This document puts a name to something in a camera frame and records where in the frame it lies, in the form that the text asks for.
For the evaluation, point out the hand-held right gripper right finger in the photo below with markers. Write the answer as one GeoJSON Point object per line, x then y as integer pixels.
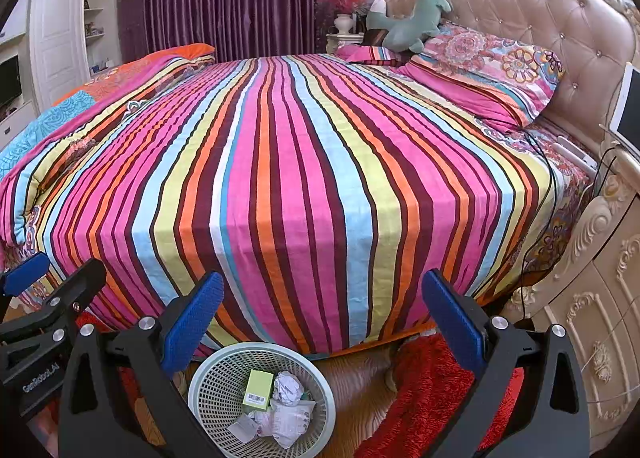
{"type": "Point", "coordinates": [450, 318]}

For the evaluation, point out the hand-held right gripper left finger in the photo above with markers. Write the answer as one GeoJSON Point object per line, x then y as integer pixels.
{"type": "Point", "coordinates": [192, 323]}

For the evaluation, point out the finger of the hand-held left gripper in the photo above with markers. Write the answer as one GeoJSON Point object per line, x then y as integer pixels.
{"type": "Point", "coordinates": [27, 272]}
{"type": "Point", "coordinates": [85, 283]}

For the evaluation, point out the pale green mesh waste basket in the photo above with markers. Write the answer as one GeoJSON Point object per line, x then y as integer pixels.
{"type": "Point", "coordinates": [220, 378]}

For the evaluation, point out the green cardboard box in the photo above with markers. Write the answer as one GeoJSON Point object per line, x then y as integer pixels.
{"type": "Point", "coordinates": [259, 388]}

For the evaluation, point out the white paper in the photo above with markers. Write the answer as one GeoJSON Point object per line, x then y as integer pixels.
{"type": "Point", "coordinates": [287, 388]}

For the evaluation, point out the grey cardboard box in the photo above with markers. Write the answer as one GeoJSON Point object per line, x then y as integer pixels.
{"type": "Point", "coordinates": [244, 428]}

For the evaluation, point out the white printed plastic packet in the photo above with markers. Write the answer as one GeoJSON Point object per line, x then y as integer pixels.
{"type": "Point", "coordinates": [292, 425]}

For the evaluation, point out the white television cabinet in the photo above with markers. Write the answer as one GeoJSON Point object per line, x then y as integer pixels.
{"type": "Point", "coordinates": [17, 126]}

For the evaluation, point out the cream ornate nightstand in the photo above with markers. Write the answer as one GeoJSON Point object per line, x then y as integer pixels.
{"type": "Point", "coordinates": [590, 263]}

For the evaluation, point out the colourful striped bedspread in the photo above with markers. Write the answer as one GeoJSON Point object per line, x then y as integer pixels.
{"type": "Point", "coordinates": [310, 188]}

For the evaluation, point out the black television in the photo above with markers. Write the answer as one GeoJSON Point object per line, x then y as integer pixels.
{"type": "Point", "coordinates": [9, 83]}

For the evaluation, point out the white power strip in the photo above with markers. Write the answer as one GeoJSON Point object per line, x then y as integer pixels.
{"type": "Point", "coordinates": [575, 151]}

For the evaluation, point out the white wardrobe with shelves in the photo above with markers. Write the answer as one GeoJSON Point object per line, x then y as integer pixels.
{"type": "Point", "coordinates": [55, 38]}

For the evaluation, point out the pink floral pillow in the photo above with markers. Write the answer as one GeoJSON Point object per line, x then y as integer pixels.
{"type": "Point", "coordinates": [480, 68]}

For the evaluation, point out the white tablet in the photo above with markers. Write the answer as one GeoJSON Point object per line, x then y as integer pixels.
{"type": "Point", "coordinates": [629, 113]}

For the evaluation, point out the striped pillow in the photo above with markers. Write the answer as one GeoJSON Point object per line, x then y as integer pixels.
{"type": "Point", "coordinates": [370, 56]}

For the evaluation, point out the small white bedside table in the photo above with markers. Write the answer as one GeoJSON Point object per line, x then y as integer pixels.
{"type": "Point", "coordinates": [345, 43]}

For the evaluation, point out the green plush toy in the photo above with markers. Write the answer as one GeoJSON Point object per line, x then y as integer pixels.
{"type": "Point", "coordinates": [405, 21]}

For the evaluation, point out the white vase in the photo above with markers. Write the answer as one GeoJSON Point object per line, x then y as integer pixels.
{"type": "Point", "coordinates": [344, 24]}

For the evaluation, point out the beige tufted headboard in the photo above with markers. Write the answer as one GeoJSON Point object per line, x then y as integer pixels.
{"type": "Point", "coordinates": [550, 3]}

